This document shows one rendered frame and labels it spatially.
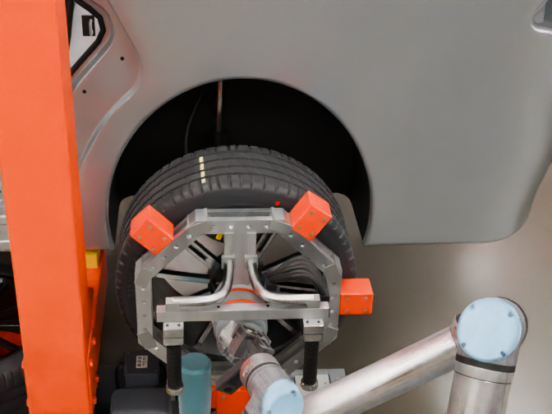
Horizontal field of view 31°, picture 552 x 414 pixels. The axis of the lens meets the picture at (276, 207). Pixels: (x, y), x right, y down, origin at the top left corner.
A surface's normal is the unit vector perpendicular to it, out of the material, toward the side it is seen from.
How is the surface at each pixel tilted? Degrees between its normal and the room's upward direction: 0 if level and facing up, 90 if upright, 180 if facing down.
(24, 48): 90
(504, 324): 52
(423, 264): 0
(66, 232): 90
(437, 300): 0
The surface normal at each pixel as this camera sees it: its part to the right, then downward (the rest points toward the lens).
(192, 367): 0.03, -0.86
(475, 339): -0.33, -0.18
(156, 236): 0.08, 0.51
